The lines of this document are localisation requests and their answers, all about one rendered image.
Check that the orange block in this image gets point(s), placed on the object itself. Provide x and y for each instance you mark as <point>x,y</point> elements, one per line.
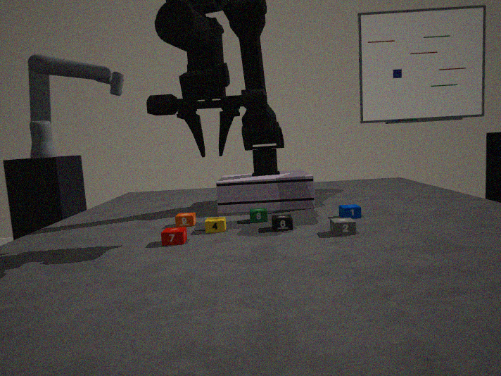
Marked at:
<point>185,219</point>

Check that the yellow block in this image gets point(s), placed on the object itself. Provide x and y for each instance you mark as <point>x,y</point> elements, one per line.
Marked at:
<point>215,225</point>

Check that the red block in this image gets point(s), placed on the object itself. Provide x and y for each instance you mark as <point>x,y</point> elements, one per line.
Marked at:
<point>173,236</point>

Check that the blue block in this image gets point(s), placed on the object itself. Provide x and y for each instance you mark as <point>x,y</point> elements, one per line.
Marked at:
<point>350,211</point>

